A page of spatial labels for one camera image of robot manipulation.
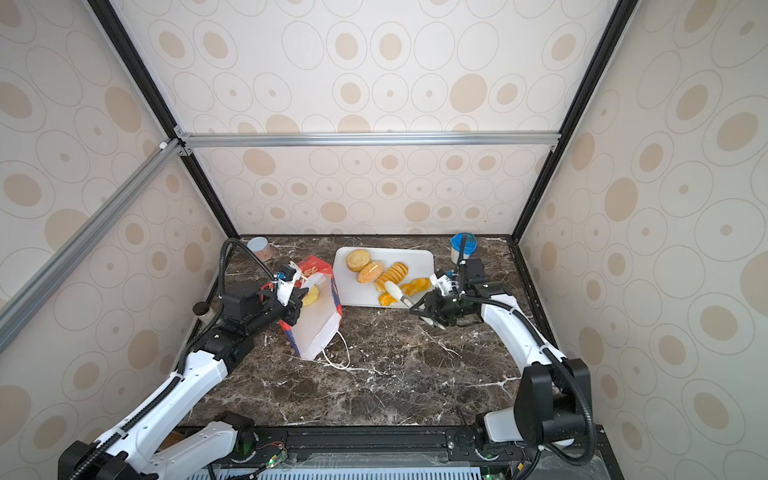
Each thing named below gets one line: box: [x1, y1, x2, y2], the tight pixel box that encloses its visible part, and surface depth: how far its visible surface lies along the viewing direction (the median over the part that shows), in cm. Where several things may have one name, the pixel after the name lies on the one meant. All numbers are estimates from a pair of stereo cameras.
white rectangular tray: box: [332, 247, 435, 309], surface depth 106 cm
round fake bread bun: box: [346, 249, 372, 272], surface depth 108 cm
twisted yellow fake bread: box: [378, 277, 432, 306], surface depth 104 cm
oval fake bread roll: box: [358, 261, 384, 284], surface depth 105 cm
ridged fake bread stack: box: [375, 262, 409, 293], surface depth 105 cm
